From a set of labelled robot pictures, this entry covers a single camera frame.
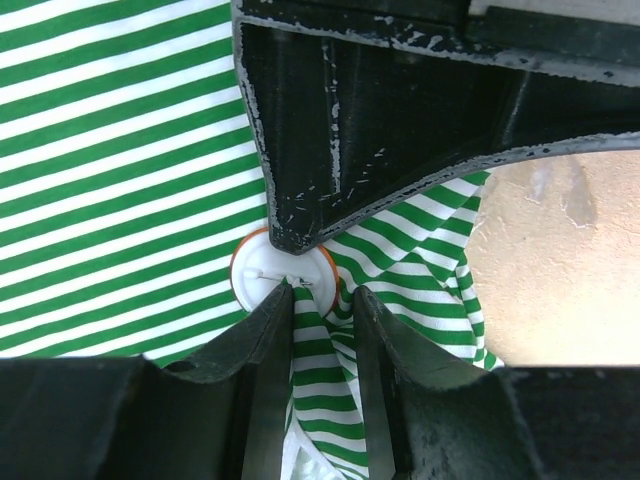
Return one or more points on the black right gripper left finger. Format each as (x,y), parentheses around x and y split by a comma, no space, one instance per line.
(218,413)

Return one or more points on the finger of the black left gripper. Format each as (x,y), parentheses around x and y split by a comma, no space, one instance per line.
(356,106)

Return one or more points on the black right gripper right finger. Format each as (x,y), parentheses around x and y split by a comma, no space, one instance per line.
(430,415)

